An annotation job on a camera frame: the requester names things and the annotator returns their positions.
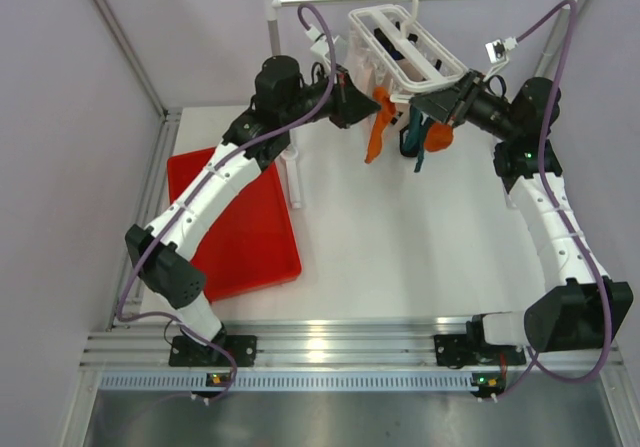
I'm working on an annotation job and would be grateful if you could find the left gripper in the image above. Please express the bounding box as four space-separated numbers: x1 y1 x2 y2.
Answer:
280 63 381 129

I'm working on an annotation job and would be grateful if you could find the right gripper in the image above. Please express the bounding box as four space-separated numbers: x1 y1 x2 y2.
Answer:
411 70 519 142

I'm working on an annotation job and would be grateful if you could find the orange sock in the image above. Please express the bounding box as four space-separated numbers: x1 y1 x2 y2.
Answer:
365 86 396 164
423 122 454 153

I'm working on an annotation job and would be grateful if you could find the green christmas sock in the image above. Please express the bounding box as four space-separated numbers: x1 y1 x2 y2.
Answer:
399 107 434 159

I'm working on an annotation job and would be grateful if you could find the white clip sock hanger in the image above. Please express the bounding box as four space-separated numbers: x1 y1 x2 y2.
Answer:
348 0 468 104

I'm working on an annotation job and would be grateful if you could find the pink sock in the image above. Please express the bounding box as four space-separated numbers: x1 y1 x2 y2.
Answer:
345 35 393 95

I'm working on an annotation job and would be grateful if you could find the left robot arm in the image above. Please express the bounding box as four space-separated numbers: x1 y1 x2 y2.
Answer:
125 55 380 364

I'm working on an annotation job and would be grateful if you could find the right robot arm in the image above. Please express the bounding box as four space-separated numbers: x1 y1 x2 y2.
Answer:
410 70 634 364

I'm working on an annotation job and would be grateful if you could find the red plastic tray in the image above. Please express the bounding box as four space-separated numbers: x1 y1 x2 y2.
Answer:
192 165 302 302

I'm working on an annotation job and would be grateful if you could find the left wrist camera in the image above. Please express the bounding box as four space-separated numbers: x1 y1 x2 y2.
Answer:
306 26 348 69

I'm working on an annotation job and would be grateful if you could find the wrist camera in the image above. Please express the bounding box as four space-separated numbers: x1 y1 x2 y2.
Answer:
485 37 518 76
306 26 348 69

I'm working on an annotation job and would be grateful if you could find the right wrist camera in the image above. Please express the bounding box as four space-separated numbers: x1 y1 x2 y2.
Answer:
485 37 518 76

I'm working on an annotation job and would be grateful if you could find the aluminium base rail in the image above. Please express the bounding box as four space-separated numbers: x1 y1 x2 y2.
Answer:
78 314 626 371

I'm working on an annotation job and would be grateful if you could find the perforated cable duct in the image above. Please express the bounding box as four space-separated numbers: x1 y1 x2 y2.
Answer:
99 370 504 393

